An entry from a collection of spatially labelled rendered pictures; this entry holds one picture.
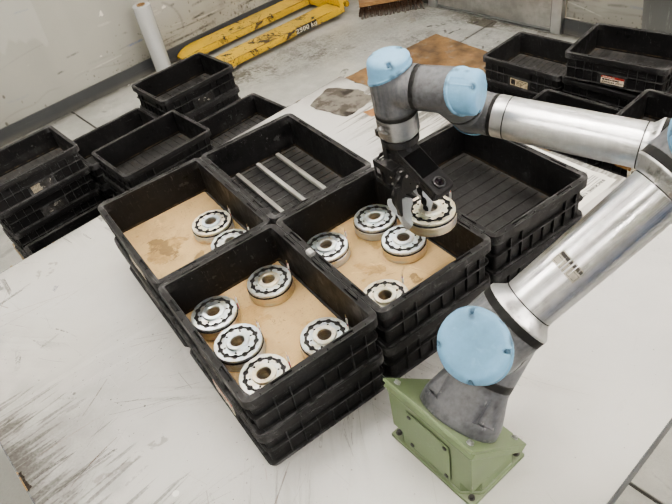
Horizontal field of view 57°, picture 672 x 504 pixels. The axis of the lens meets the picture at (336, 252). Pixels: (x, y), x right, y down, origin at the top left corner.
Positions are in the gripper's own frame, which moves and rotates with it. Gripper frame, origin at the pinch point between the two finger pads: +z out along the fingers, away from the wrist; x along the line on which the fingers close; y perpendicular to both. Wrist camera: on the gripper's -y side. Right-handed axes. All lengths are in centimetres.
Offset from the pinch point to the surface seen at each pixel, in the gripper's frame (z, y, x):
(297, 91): 107, 244, -101
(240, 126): 65, 170, -32
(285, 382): 5.6, -8.6, 40.3
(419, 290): 6.9, -8.9, 9.0
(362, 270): 16.9, 12.4, 8.7
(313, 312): 15.9, 9.7, 24.2
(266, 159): 18, 70, 0
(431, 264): 17.6, 2.8, -3.5
